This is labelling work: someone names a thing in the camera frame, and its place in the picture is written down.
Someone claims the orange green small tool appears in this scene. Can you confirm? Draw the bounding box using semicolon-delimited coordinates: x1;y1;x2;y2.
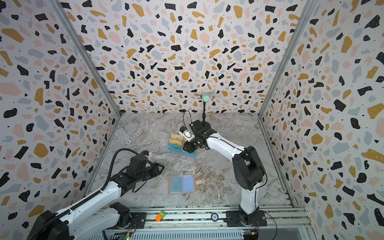
155;211;167;222

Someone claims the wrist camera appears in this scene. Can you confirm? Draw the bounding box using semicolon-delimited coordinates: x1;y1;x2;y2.
179;126;195;142
140;150;152;159

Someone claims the gold card back left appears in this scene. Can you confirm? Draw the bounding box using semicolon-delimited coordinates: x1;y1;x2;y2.
171;134;184;142

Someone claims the gold card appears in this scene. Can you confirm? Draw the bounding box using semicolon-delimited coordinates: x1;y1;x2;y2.
169;139;183;147
171;134;184;142

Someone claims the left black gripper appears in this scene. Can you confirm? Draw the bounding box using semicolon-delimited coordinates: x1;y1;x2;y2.
137;161;167;183

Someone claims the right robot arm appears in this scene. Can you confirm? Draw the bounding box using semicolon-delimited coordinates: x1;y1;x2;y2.
179;120;268;226

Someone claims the teal card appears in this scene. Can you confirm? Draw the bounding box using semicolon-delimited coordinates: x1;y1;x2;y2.
182;151;196;158
168;144;182;153

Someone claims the pink leather card holder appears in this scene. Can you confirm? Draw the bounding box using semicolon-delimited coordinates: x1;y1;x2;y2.
168;175;206;195

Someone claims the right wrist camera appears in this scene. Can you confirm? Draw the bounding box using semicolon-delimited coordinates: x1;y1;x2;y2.
179;126;195;142

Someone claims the black microphone stand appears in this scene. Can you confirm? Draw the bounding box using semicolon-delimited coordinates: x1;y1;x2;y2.
202;102;207;127

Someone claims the clear acrylic card stand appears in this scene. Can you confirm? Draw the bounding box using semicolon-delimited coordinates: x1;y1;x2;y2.
168;136;196;163

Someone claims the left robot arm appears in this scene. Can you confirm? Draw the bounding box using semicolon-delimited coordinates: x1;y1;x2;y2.
27;154;165;240

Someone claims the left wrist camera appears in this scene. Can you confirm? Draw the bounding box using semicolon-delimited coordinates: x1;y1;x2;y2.
140;150;152;159

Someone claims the mint green microphone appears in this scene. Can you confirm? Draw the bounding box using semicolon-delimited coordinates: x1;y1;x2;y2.
201;95;211;103

